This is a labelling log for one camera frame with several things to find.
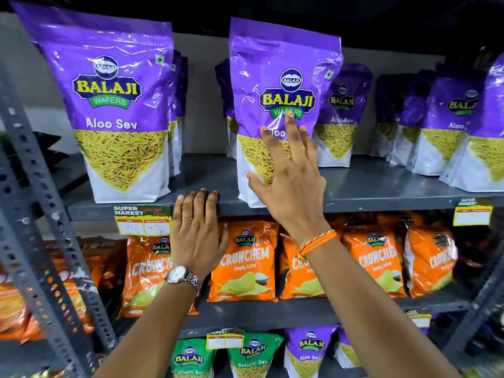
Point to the person's left hand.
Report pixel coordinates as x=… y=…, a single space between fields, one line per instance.
x=195 y=244

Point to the person's right hand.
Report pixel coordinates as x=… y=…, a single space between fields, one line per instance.
x=297 y=192

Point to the person's left thumb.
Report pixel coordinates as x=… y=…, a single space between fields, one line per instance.
x=223 y=240

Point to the person's right middle finger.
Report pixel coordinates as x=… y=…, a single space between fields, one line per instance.
x=293 y=137

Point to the person's left little finger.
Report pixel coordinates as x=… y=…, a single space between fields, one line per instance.
x=178 y=214

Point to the person's left middle finger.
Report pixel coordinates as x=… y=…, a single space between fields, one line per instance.
x=200 y=208

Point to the person's right thumb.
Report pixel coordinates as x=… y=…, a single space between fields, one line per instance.
x=260 y=188

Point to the purple snack packet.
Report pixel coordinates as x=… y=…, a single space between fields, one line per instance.
x=275 y=58

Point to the person's right forearm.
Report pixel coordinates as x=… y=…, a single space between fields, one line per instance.
x=374 y=310

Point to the person's left forearm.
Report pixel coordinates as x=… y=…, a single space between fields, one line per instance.
x=153 y=330

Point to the row of orange chip packets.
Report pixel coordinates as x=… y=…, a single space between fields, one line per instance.
x=246 y=267

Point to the green and yellow price label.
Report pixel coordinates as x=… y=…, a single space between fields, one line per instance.
x=142 y=221

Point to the silver wristwatch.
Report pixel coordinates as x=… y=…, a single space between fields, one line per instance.
x=181 y=274

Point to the row of purple snack bags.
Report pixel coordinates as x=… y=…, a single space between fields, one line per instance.
x=114 y=153

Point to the grey metal shelf board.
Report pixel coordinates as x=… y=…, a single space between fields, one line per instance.
x=299 y=310
x=374 y=184

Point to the green snack packet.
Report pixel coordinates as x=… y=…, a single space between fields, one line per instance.
x=252 y=356
x=191 y=360

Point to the grey slotted metal upright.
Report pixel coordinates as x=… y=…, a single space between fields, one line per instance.
x=476 y=307
x=35 y=295
x=43 y=184

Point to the small purple snack pouch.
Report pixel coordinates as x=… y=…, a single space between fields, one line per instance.
x=346 y=352
x=309 y=350

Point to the pile of dark packets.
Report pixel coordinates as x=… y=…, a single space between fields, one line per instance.
x=478 y=247

